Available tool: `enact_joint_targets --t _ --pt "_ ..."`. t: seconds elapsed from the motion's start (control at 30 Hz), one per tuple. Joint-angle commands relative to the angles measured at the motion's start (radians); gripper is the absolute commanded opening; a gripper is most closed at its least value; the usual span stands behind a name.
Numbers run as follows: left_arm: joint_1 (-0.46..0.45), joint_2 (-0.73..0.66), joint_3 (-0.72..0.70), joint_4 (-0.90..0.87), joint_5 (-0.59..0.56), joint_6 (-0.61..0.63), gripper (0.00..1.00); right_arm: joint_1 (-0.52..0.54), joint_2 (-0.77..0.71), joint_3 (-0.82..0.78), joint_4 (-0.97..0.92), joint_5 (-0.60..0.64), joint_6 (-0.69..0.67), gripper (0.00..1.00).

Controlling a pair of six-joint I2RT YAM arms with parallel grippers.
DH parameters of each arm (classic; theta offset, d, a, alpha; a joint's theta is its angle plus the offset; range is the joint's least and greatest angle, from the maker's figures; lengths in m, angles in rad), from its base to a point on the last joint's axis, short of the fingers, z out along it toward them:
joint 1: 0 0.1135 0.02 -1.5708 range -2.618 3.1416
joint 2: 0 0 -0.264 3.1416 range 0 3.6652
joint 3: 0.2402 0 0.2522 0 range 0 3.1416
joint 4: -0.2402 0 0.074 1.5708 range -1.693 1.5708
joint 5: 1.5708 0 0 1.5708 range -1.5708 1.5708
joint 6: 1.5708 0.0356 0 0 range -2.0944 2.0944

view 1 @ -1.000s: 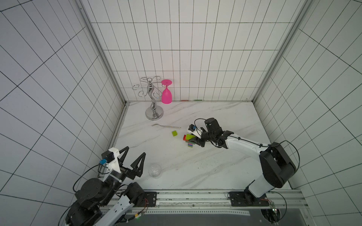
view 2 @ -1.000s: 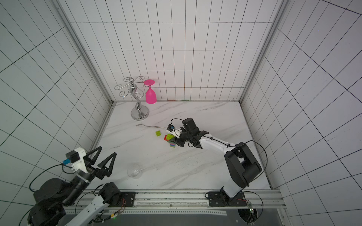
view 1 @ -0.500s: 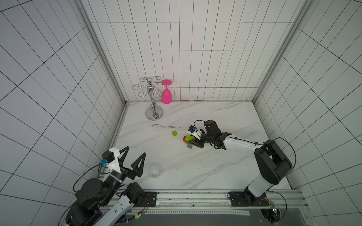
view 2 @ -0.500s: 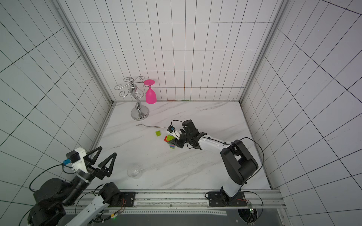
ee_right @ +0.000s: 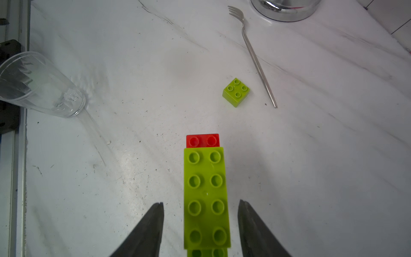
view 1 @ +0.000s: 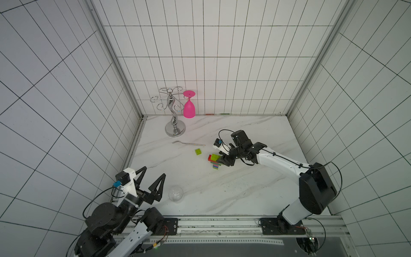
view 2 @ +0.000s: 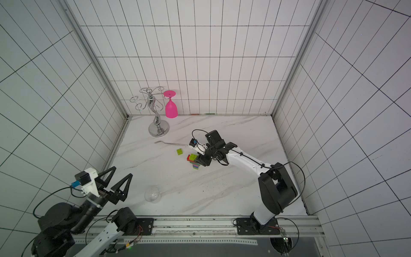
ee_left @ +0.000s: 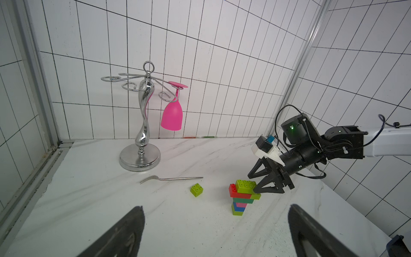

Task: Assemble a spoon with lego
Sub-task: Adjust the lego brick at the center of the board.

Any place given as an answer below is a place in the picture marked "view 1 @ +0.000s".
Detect long lime lego brick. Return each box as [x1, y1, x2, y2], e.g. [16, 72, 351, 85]
[211, 154, 221, 162]

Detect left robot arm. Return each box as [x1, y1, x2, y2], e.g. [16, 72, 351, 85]
[73, 167, 170, 257]

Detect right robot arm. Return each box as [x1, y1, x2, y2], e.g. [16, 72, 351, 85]
[213, 130, 340, 235]

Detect clear glass cup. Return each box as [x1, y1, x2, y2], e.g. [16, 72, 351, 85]
[169, 186, 184, 202]

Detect silver glass holder stand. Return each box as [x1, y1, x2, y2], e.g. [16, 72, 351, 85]
[150, 86, 186, 138]

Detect pink plastic wine glass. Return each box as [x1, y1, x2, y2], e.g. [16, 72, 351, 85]
[183, 91, 196, 119]

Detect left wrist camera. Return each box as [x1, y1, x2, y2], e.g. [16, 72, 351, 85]
[113, 168, 137, 198]

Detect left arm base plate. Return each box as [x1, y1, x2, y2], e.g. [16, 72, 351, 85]
[153, 218, 179, 236]

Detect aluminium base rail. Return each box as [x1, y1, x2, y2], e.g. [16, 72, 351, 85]
[91, 215, 354, 245]

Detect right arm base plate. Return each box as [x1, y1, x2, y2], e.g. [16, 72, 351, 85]
[258, 218, 306, 236]

